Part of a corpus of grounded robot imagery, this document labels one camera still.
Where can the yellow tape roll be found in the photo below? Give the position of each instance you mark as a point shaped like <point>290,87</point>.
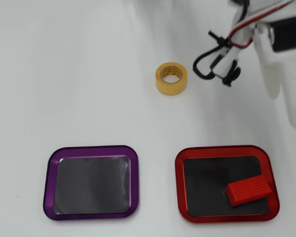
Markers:
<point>171,87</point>

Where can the purple tray with black mat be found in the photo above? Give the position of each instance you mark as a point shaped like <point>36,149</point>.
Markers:
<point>91,184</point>

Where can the red tray with black mat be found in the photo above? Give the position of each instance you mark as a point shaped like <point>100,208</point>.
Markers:
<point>204,185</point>

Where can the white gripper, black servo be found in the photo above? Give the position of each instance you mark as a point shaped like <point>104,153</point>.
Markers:
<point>277,74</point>

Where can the red studded rectangular block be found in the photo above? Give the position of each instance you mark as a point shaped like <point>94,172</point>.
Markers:
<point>249,189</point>

